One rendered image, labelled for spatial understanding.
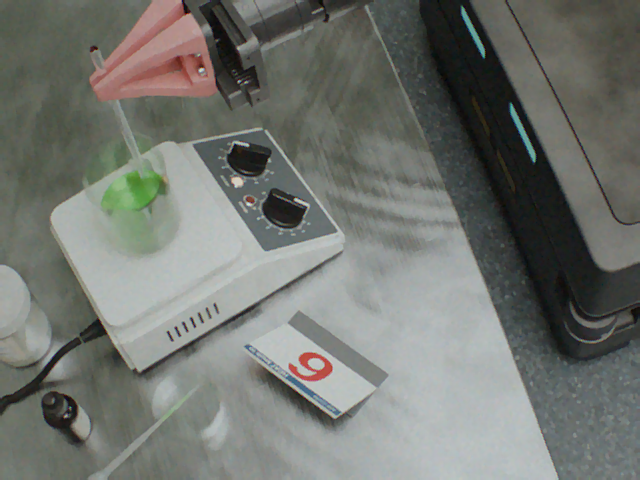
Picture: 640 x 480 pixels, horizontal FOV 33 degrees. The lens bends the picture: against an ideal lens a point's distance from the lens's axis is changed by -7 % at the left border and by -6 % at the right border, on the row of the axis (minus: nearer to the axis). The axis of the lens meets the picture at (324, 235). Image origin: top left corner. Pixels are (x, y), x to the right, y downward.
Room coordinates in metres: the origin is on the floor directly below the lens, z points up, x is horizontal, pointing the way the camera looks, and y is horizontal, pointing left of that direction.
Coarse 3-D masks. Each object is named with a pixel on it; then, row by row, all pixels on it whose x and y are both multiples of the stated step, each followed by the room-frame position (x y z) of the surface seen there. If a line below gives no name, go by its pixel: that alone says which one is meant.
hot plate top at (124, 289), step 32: (192, 192) 0.45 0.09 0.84; (64, 224) 0.44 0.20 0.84; (96, 224) 0.44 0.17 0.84; (192, 224) 0.42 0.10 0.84; (224, 224) 0.42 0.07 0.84; (96, 256) 0.41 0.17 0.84; (160, 256) 0.40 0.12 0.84; (192, 256) 0.40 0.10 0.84; (224, 256) 0.39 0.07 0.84; (96, 288) 0.38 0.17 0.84; (128, 288) 0.38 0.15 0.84; (160, 288) 0.37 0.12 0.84; (128, 320) 0.35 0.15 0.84
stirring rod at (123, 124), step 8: (96, 48) 0.44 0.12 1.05; (96, 56) 0.43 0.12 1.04; (96, 64) 0.44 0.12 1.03; (104, 64) 0.44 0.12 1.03; (104, 72) 0.44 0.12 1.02; (112, 104) 0.44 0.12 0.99; (120, 104) 0.44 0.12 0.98; (120, 112) 0.44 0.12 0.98; (120, 120) 0.43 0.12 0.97; (120, 128) 0.44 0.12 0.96; (128, 128) 0.44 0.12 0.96; (128, 136) 0.43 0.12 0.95; (128, 144) 0.44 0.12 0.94; (136, 152) 0.44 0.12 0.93; (136, 160) 0.43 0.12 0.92; (144, 168) 0.44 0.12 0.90; (144, 176) 0.43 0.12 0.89; (144, 184) 0.44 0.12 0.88; (152, 184) 0.44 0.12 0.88; (152, 192) 0.43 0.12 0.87
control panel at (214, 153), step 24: (192, 144) 0.51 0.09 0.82; (216, 144) 0.51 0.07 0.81; (264, 144) 0.51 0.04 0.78; (216, 168) 0.48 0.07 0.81; (288, 168) 0.49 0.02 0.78; (240, 192) 0.46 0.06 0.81; (264, 192) 0.46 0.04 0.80; (288, 192) 0.46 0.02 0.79; (240, 216) 0.43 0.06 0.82; (264, 216) 0.43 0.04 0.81; (312, 216) 0.44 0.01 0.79; (264, 240) 0.41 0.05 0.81; (288, 240) 0.41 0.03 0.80
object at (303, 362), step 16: (272, 336) 0.35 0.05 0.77; (288, 336) 0.35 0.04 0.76; (272, 352) 0.33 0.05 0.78; (288, 352) 0.33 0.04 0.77; (304, 352) 0.34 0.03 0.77; (288, 368) 0.32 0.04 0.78; (304, 368) 0.32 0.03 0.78; (320, 368) 0.32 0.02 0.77; (336, 368) 0.32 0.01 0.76; (320, 384) 0.30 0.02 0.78; (336, 384) 0.30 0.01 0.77; (352, 384) 0.30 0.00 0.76; (336, 400) 0.29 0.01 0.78; (352, 400) 0.29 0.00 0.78
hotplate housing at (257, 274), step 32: (256, 128) 0.54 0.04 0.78; (192, 160) 0.49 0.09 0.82; (288, 160) 0.50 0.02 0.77; (64, 256) 0.44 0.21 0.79; (256, 256) 0.40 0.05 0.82; (288, 256) 0.40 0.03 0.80; (320, 256) 0.41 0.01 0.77; (192, 288) 0.38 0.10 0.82; (224, 288) 0.38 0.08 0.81; (256, 288) 0.39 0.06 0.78; (96, 320) 0.38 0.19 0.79; (160, 320) 0.36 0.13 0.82; (192, 320) 0.36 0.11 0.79; (224, 320) 0.38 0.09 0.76; (128, 352) 0.34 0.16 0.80; (160, 352) 0.35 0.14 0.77
